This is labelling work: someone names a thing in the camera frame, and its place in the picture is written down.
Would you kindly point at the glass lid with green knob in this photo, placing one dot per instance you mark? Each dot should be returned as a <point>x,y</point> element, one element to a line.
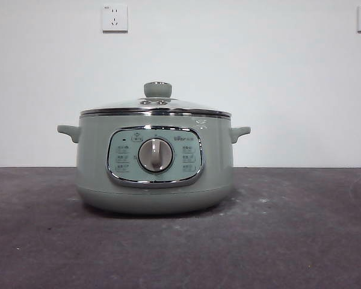
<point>157,89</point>

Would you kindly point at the pale green electric cooking pot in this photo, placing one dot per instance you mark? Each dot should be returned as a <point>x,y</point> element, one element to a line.
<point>93,165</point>

